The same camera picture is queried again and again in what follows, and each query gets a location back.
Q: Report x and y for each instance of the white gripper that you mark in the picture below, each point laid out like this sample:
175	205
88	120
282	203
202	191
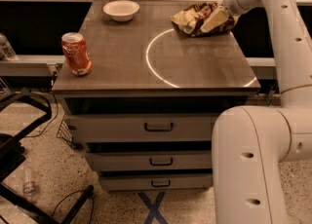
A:
229	7

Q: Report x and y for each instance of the brown chip bag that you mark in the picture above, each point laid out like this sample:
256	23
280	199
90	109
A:
190	19

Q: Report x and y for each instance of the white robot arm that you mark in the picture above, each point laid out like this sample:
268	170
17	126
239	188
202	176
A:
249	142

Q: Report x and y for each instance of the red coke can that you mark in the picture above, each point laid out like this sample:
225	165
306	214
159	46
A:
74	47

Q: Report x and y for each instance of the white bowl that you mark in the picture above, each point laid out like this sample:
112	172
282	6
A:
121	10

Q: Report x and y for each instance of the grey drawer cabinet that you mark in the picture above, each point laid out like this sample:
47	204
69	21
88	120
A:
148	66

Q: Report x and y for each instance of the middle grey drawer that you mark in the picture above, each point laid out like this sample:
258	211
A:
131	161

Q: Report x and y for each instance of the grey drawer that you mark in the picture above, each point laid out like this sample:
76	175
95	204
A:
88	128
131	161
156	182

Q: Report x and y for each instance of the top grey drawer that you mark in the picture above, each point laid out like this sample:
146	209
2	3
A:
88	128

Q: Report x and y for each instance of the bottom grey drawer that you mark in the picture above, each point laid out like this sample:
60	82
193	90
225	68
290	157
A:
156	182

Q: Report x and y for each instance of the clear plastic bottle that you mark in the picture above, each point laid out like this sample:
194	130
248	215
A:
6	50

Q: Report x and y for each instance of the clear bottle on floor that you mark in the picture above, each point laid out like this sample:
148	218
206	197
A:
29	184

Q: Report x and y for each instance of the black chair frame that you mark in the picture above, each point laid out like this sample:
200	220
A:
11	156

